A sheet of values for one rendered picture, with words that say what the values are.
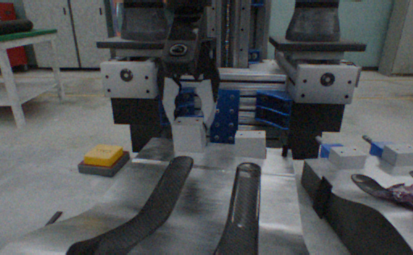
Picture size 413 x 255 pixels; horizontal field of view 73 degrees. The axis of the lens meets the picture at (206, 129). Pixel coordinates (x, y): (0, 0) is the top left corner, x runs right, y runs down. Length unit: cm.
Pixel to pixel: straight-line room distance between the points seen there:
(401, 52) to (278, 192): 579
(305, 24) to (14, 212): 78
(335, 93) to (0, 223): 73
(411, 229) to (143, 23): 74
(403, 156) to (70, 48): 581
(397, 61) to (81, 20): 571
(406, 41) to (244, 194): 582
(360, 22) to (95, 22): 487
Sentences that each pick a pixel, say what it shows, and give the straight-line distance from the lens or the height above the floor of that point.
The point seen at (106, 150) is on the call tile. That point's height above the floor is 84.
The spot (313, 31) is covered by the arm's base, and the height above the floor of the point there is 107.
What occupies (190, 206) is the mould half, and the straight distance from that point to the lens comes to 38.
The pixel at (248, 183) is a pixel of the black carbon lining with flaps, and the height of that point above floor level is 88.
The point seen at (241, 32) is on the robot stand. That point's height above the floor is 105.
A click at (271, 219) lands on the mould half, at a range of 37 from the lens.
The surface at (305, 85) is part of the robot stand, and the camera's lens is 73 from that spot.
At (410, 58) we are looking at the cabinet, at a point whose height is 34.
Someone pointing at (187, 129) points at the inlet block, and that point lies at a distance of 47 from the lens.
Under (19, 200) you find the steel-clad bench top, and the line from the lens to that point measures 62.
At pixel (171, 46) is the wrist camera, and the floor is 107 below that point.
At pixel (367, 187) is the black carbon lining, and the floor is 85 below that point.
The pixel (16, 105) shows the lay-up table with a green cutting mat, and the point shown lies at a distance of 337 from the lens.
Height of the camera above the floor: 112
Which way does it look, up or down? 23 degrees down
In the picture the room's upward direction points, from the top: straight up
